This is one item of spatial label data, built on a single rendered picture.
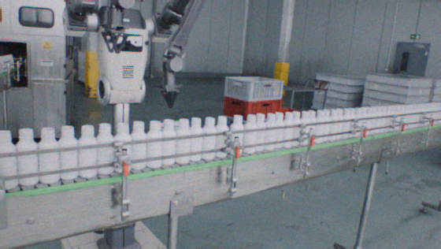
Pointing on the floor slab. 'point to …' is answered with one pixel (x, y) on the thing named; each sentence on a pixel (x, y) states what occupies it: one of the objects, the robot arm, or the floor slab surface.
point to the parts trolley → (303, 93)
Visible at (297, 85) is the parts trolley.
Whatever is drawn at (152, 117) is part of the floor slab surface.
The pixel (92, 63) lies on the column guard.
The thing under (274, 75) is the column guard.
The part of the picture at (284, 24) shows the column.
